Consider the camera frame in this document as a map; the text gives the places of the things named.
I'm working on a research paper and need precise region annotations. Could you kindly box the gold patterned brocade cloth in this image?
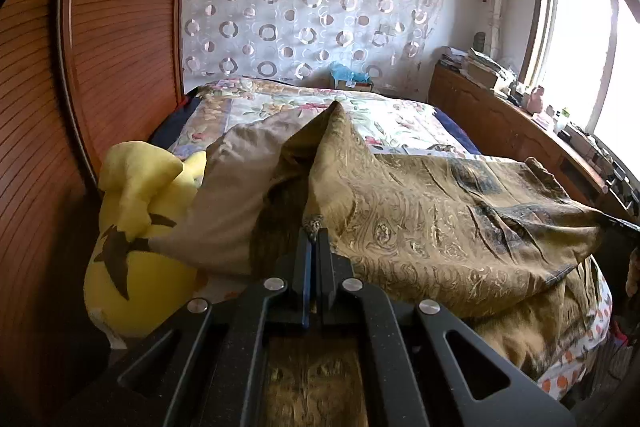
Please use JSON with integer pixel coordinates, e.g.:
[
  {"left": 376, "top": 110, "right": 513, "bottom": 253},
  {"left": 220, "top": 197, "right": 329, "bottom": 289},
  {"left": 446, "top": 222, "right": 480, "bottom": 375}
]
[{"left": 150, "top": 100, "right": 614, "bottom": 427}]

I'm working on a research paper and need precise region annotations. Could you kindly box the yellow plush toy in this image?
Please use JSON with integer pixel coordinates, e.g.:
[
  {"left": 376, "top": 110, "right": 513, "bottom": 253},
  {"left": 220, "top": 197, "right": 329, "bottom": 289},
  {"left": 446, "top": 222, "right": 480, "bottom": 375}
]
[{"left": 84, "top": 141, "right": 206, "bottom": 350}]

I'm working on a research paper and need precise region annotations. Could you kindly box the floral and orange print bedspread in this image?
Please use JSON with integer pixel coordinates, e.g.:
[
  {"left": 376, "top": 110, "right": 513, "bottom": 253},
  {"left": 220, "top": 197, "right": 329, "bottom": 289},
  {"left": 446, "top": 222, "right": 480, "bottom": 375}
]
[{"left": 168, "top": 79, "right": 612, "bottom": 399}]

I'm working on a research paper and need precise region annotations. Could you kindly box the dark blue blanket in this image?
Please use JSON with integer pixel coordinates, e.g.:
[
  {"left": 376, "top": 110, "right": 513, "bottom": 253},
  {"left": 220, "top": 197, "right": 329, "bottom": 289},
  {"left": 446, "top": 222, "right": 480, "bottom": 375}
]
[{"left": 434, "top": 107, "right": 480, "bottom": 155}]

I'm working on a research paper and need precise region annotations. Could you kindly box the wooden sideboard cabinet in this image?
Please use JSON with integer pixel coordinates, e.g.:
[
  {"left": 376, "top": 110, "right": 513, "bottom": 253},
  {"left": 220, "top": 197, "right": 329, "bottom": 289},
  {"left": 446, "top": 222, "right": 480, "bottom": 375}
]
[{"left": 428, "top": 64, "right": 639, "bottom": 222}]

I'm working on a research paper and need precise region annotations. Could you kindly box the blue item on small box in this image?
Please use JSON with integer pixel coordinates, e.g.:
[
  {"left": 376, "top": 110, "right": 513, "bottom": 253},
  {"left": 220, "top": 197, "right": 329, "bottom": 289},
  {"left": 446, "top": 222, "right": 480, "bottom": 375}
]
[{"left": 330, "top": 62, "right": 373, "bottom": 92}]

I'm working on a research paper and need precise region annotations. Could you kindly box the clutter on sideboard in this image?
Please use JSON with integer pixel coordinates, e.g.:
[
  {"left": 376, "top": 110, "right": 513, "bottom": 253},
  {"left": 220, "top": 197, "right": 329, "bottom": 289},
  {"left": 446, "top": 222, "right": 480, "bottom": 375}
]
[{"left": 439, "top": 45, "right": 640, "bottom": 218}]

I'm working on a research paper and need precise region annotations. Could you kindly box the red-brown wooden wardrobe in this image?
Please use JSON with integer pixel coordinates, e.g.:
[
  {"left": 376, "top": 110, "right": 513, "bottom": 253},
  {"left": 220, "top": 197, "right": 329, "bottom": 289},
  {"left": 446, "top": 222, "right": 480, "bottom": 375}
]
[{"left": 1, "top": 0, "right": 183, "bottom": 426}]

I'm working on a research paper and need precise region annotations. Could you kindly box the white circle-patterned curtain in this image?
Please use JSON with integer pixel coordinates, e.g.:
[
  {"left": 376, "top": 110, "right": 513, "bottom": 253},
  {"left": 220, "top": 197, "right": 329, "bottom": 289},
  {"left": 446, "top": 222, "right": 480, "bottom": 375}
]
[{"left": 181, "top": 0, "right": 444, "bottom": 96}]

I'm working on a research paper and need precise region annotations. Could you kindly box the window with wooden frame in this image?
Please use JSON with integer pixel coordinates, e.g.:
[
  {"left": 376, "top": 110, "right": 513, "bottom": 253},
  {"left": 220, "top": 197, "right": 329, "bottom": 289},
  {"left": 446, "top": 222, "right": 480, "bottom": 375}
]
[{"left": 525, "top": 0, "right": 639, "bottom": 173}]

